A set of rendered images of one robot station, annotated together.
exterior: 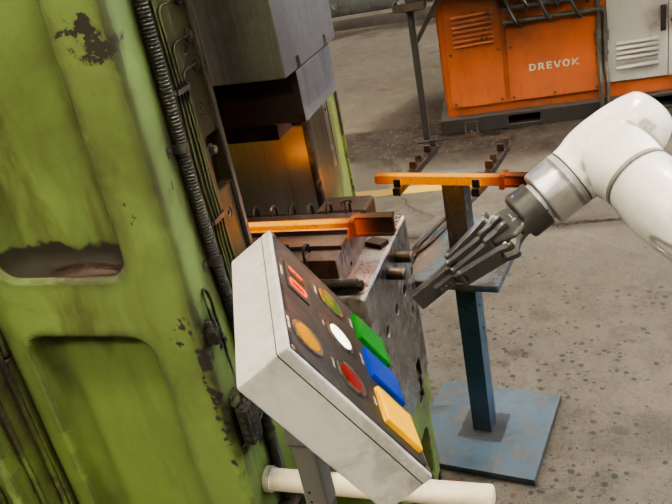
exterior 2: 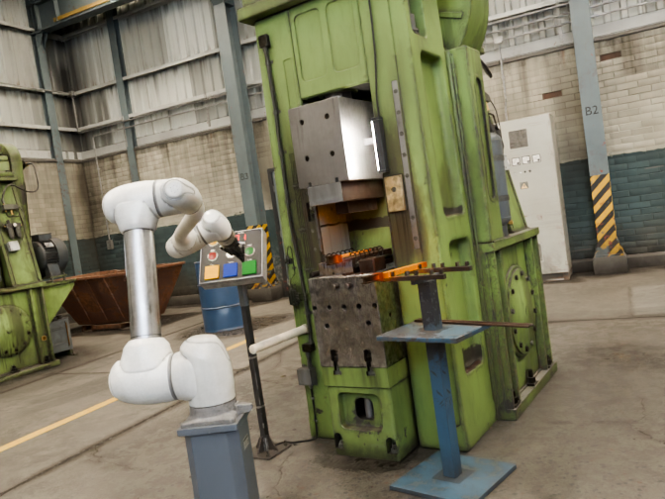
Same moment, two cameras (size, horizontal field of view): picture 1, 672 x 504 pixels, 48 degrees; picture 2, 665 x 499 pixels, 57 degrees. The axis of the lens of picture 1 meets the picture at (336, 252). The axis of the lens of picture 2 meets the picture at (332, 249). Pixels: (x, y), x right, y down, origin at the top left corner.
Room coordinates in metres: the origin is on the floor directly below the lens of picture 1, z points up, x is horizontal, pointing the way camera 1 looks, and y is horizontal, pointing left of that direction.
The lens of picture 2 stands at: (2.04, -2.96, 1.20)
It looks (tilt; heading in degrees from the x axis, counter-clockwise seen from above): 3 degrees down; 102
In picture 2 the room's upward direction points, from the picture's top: 8 degrees counter-clockwise
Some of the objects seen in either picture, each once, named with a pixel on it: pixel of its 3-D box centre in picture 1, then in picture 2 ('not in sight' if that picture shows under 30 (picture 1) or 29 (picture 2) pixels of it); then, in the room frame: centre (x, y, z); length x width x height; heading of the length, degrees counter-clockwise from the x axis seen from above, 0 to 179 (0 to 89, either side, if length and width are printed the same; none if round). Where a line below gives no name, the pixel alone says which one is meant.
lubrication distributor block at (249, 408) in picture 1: (249, 418); (294, 297); (1.15, 0.22, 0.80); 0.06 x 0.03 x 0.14; 158
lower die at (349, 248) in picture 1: (260, 249); (356, 260); (1.53, 0.16, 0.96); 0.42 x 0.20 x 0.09; 68
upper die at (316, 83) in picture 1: (220, 91); (346, 192); (1.53, 0.16, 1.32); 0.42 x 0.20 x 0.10; 68
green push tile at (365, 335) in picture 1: (368, 341); (249, 267); (1.00, -0.02, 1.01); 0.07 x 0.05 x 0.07; 3
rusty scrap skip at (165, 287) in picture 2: not in sight; (118, 298); (-3.18, 5.59, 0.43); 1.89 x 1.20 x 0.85; 166
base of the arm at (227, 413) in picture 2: not in sight; (219, 408); (1.21, -1.10, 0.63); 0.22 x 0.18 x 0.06; 6
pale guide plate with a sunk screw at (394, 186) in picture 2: not in sight; (395, 193); (1.79, -0.03, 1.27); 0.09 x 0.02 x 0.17; 158
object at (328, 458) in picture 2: not in sight; (356, 457); (1.43, -0.08, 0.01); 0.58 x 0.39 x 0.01; 158
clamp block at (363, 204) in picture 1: (347, 215); (372, 263); (1.64, -0.04, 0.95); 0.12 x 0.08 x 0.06; 68
